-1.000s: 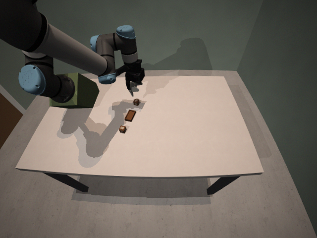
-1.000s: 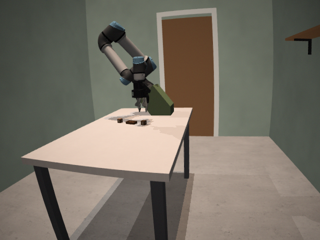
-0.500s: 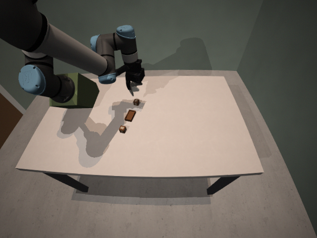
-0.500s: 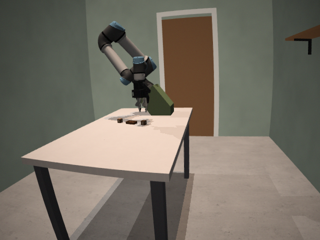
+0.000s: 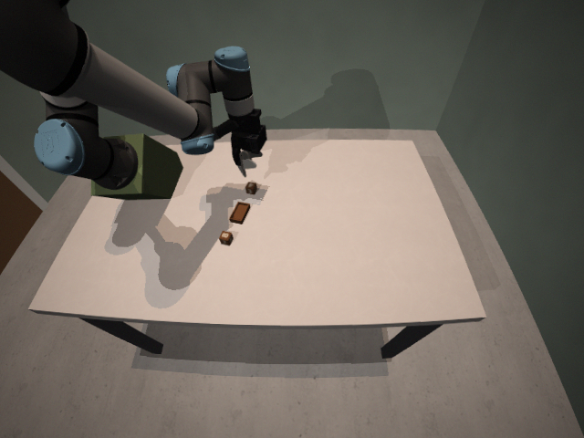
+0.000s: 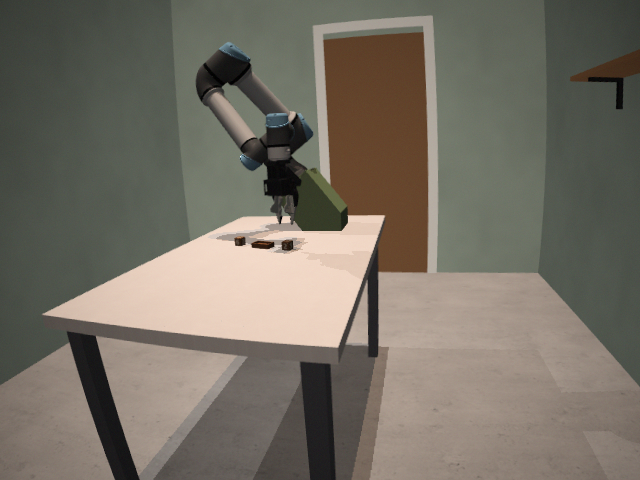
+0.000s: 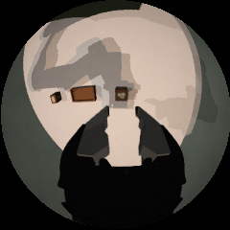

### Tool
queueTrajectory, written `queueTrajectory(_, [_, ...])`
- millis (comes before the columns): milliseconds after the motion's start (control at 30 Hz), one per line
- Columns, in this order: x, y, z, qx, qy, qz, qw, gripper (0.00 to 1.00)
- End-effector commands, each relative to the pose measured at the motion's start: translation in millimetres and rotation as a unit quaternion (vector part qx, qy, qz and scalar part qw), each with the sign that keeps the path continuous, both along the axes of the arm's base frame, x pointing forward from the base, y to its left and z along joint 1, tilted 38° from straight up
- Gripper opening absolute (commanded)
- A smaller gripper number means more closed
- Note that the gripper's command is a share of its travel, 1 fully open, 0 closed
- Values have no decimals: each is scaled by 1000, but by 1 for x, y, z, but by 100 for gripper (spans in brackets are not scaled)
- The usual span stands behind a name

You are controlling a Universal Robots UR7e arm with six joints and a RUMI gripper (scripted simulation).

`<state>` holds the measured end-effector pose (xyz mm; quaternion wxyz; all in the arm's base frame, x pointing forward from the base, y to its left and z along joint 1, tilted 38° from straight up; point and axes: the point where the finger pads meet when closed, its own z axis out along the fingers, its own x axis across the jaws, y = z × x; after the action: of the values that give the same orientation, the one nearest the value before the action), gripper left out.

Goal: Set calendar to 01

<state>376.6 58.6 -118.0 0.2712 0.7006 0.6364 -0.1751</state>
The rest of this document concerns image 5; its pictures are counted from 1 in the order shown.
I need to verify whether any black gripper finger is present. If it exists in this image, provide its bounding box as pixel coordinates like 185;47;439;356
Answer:
231;141;256;177
247;151;263;160

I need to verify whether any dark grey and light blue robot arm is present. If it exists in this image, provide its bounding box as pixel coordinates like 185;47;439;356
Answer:
0;0;255;190

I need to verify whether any brown wooden cube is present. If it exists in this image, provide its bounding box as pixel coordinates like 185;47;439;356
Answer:
219;231;234;245
245;182;257;194

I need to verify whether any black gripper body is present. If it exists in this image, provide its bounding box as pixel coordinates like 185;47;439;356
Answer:
227;109;267;154

